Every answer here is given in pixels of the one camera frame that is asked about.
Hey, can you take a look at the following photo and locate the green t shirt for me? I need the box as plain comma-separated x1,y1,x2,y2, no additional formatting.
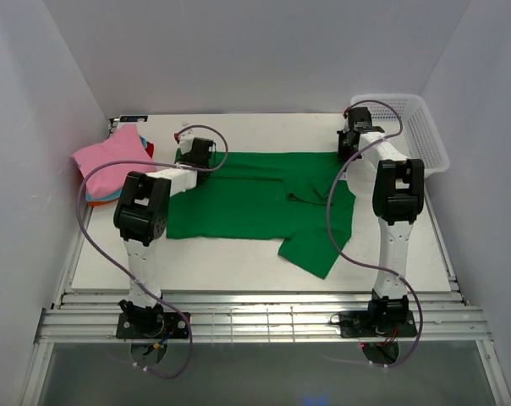
166,152,355,279

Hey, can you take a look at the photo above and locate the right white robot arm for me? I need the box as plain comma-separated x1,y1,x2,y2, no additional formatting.
338,102,425,341

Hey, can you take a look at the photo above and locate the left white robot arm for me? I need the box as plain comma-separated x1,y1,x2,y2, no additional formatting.
113,137,215,339

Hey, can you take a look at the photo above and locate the white plastic basket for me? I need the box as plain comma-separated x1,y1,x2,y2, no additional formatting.
350,93,450,177

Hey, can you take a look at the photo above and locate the red folded t shirt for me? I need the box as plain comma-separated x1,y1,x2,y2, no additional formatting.
146,142,154,158

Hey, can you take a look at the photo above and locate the light blue folded t shirt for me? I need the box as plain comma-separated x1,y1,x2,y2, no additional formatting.
85,134,149,202

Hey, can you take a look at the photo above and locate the blue label sticker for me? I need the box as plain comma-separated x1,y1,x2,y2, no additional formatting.
119,115,148,123

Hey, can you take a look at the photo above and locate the pink folded t shirt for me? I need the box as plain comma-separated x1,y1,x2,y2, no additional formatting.
69,123,155,200

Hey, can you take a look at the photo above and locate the orange folded t shirt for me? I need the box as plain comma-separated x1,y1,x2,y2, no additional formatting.
87,200,116,207

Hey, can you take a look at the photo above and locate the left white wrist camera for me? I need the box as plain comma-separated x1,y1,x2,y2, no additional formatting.
174,129,195,154

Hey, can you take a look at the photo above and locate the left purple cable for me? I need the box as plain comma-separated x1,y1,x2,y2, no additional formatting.
75,124,229,380

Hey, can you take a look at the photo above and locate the purple cable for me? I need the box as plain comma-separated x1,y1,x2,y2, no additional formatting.
75,124,229,380
325,100,424,368

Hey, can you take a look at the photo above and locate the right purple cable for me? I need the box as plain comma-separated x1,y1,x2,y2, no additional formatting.
325,100,424,368

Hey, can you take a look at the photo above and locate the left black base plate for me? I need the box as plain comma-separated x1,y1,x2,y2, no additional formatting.
115,312,190,340

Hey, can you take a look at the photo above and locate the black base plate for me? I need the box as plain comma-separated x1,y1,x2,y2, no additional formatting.
115,312,190,340
338,310,417,338

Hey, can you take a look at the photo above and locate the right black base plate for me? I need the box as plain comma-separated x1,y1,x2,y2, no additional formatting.
338,310,417,338

